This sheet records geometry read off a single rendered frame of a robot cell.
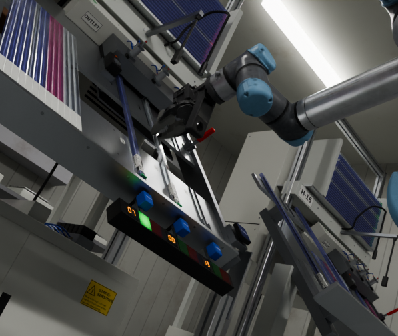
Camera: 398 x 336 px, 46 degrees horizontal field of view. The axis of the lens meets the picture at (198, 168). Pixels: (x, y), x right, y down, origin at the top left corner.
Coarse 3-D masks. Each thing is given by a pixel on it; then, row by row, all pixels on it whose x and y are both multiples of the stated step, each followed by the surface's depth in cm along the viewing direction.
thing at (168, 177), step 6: (144, 102) 138; (150, 114) 132; (150, 120) 130; (150, 126) 128; (156, 138) 122; (156, 144) 120; (162, 150) 118; (162, 156) 115; (162, 162) 114; (168, 168) 112; (168, 174) 109; (168, 180) 108
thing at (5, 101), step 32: (0, 96) 74; (32, 96) 76; (32, 128) 78; (64, 128) 80; (64, 160) 83; (96, 160) 85; (128, 192) 91; (160, 192) 94; (160, 224) 97; (192, 224) 100; (224, 256) 108
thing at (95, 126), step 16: (96, 112) 101; (96, 128) 95; (112, 128) 103; (112, 144) 96; (128, 144) 104; (128, 160) 98; (144, 160) 106; (160, 176) 107; (192, 192) 119; (192, 208) 111; (208, 208) 121; (208, 224) 110; (224, 240) 114
